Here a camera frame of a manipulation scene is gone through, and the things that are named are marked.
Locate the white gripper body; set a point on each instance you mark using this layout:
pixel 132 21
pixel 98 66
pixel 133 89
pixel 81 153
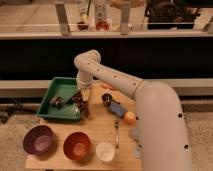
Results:
pixel 84 86

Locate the dark purple grape bunch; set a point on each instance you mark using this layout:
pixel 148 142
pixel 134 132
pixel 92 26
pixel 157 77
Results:
pixel 81 104

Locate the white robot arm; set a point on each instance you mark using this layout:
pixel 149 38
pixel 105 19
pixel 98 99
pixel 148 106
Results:
pixel 161 125

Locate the green plastic tray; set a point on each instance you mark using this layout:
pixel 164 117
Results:
pixel 63 87

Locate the orange carrot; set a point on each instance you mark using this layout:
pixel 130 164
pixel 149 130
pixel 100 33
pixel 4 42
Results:
pixel 106 86

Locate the dark green marker pen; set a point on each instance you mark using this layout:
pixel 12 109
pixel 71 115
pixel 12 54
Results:
pixel 70 100

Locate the dark round lid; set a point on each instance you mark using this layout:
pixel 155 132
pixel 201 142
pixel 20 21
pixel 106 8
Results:
pixel 106 99

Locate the small dark toy car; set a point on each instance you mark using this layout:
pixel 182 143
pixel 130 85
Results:
pixel 57 102

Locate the blue can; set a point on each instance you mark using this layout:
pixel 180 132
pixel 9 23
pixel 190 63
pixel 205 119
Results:
pixel 117 109

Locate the dark red cup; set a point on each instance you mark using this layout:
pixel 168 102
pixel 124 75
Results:
pixel 82 25

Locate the silver fork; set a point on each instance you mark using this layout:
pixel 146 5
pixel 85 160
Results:
pixel 116 125

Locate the orange fruit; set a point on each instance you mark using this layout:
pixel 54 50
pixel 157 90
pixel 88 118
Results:
pixel 129 118

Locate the white bottle red base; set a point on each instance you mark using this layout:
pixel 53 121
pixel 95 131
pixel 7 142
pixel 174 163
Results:
pixel 101 15

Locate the wooden board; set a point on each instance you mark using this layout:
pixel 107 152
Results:
pixel 99 126

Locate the orange bowl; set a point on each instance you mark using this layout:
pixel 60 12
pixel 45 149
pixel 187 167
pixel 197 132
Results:
pixel 77 146

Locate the light blue cloth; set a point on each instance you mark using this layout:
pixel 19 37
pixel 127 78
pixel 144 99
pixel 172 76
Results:
pixel 134 136

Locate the white cup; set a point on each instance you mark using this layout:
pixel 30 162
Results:
pixel 105 151

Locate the purple bowl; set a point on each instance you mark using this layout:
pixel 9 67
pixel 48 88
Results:
pixel 38 140

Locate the black machine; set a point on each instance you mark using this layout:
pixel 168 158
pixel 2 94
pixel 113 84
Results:
pixel 167 14

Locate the grey post left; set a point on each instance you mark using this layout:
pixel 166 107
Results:
pixel 62 18

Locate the grey post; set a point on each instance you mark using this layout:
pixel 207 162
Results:
pixel 125 13
pixel 62 18

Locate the grey post right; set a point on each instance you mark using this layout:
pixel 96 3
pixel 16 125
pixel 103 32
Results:
pixel 125 13

